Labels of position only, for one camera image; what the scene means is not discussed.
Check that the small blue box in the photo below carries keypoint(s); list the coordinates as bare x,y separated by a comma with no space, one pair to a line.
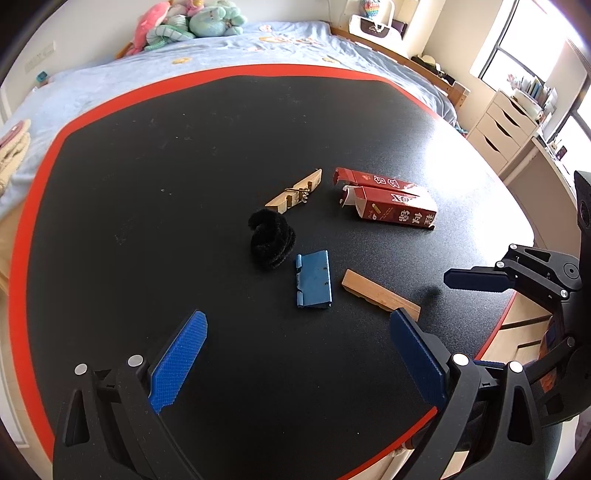
43,78

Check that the straw hat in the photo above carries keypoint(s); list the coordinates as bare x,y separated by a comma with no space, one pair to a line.
427,62

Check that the white handbag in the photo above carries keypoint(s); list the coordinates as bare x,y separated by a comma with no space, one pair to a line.
371,28

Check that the black fuzzy pipe cleaner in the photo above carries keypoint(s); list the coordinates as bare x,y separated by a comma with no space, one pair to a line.
272,240

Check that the window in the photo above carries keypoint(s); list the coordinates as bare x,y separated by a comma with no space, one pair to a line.
517,41

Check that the green plush toy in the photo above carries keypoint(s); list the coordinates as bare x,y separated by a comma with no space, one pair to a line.
214,21

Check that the pink plush toy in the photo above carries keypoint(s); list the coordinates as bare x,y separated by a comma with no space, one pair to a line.
150,23

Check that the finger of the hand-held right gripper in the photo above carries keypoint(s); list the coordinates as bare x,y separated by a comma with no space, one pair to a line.
554,353
475,279

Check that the colourful crochet toy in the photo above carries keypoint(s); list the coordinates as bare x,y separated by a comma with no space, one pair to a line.
373,7

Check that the wooden clothespin half with spring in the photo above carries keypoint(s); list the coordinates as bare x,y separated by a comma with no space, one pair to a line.
295,190

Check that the bed with blue sheet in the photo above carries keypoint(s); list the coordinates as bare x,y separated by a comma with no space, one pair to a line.
138,69

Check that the blue metal hinge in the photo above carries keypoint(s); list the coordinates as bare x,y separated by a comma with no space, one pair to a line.
314,279

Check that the white wall outlet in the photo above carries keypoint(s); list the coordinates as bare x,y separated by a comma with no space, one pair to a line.
40,55

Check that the white drawer cabinet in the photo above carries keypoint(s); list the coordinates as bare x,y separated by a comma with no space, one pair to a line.
498,124

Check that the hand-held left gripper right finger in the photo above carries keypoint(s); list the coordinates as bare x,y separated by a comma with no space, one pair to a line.
418,360

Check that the striped teal plush toy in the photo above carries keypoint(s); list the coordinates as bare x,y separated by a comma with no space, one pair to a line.
171,33

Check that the torn red paper carton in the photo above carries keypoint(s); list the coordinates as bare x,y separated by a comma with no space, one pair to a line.
392,203

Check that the row of books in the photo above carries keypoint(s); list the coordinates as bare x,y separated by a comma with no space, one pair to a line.
535,92

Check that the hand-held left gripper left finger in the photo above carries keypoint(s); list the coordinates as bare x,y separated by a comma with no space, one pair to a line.
178,360

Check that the wooden bed frame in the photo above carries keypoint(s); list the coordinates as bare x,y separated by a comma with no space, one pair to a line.
458,92

